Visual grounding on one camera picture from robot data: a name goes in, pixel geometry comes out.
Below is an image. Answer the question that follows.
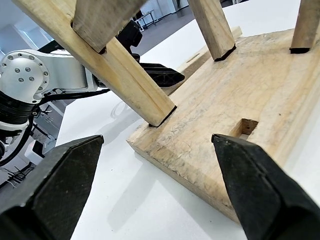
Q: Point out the wooden leg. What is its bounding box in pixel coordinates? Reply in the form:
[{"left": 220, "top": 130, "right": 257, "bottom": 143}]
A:
[
  {"left": 11, "top": 0, "right": 178, "bottom": 128},
  {"left": 289, "top": 0, "right": 320, "bottom": 55},
  {"left": 187, "top": 0, "right": 237, "bottom": 62}
]

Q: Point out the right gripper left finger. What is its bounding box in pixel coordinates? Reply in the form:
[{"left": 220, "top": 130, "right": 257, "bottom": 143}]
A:
[{"left": 0, "top": 134, "right": 105, "bottom": 240}]

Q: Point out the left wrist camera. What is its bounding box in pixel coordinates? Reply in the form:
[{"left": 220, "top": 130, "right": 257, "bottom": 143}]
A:
[{"left": 115, "top": 19, "right": 144, "bottom": 49}]

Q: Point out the wooden seat board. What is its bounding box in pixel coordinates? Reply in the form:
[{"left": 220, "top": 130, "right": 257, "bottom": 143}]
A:
[{"left": 126, "top": 25, "right": 320, "bottom": 224}]

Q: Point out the wooden cross bar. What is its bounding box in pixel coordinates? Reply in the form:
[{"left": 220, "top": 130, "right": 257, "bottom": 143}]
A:
[{"left": 71, "top": 0, "right": 149, "bottom": 54}]

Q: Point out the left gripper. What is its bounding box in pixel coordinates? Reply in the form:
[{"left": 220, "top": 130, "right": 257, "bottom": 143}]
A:
[{"left": 129, "top": 46, "right": 186, "bottom": 89}]

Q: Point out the black cable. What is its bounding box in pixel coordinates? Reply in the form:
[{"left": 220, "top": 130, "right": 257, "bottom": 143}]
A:
[{"left": 0, "top": 87, "right": 112, "bottom": 167}]

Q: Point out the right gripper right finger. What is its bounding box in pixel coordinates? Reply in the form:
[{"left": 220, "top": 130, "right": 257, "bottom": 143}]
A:
[{"left": 211, "top": 133, "right": 320, "bottom": 240}]

